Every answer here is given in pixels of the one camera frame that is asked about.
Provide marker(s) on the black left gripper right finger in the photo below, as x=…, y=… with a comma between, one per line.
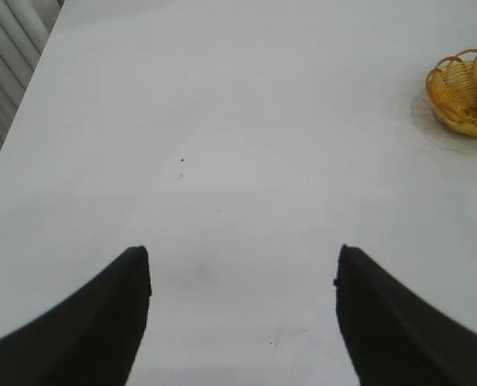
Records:
x=391, y=333

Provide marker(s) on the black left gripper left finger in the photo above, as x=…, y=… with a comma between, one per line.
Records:
x=89, y=321

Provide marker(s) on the woven yellow wicker basket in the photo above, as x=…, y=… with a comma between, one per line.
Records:
x=455, y=88

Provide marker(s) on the white ribbed panel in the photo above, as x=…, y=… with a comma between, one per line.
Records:
x=5, y=52

